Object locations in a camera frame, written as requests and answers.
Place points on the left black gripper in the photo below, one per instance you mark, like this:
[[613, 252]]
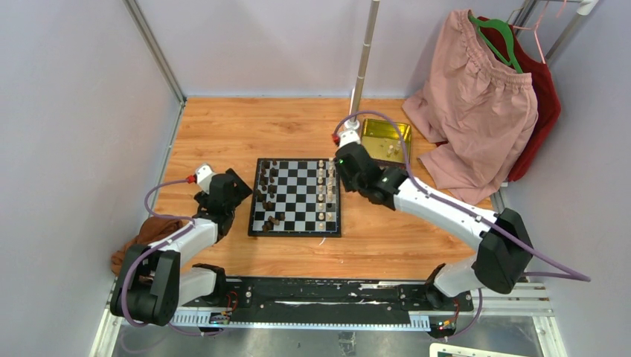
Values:
[[240, 191]]

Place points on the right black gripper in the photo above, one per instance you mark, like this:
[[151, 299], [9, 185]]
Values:
[[347, 185]]

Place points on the black white chess board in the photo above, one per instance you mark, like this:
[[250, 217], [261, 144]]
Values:
[[285, 199]]

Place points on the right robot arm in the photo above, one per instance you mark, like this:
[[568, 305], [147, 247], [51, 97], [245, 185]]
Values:
[[500, 240]]

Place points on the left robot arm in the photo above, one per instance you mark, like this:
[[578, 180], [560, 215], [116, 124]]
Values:
[[150, 285]]

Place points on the yellow metal tin tray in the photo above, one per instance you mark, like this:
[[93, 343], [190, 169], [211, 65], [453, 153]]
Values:
[[376, 136]]

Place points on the brown crumpled cloth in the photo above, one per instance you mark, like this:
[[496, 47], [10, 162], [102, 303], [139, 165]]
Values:
[[152, 230]]

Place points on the pink hanging garment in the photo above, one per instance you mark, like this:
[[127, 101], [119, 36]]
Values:
[[478, 111]]

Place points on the silver rack pole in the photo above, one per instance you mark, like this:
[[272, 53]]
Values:
[[357, 91]]

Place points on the red hanging garment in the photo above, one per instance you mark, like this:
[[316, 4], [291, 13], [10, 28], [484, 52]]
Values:
[[548, 108]]

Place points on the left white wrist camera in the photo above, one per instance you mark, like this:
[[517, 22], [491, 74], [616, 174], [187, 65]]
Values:
[[202, 177]]

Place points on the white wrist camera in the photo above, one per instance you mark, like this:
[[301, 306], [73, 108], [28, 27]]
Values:
[[202, 177], [346, 137]]

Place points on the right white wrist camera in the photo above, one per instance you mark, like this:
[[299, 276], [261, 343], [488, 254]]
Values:
[[346, 137]]

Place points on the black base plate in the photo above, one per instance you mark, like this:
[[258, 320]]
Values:
[[318, 302]]

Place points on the pink wire hanger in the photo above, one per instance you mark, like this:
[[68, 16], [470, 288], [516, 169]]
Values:
[[519, 19]]

